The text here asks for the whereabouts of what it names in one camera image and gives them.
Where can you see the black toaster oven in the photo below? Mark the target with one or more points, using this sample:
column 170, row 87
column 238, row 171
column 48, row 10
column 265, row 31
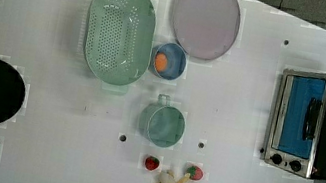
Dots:
column 297, row 136

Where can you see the blue bowl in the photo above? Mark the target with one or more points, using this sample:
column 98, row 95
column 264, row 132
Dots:
column 176, row 61

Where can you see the orange ball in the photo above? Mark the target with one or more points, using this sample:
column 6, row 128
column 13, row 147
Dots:
column 160, row 62

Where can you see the green mug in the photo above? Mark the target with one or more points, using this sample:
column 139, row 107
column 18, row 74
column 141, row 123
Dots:
column 161, row 123

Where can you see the left red strawberry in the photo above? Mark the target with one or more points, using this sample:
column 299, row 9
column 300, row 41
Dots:
column 151, row 163

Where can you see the red strawberry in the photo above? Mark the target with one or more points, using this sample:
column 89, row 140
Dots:
column 195, row 172
column 151, row 163

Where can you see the green oval colander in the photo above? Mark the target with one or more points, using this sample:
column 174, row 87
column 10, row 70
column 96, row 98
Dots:
column 118, row 42

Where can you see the pink round plate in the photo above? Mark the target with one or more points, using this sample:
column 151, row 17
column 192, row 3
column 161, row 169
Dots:
column 206, row 29

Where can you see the right red strawberry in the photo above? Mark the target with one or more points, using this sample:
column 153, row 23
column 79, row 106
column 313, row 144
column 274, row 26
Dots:
column 195, row 172

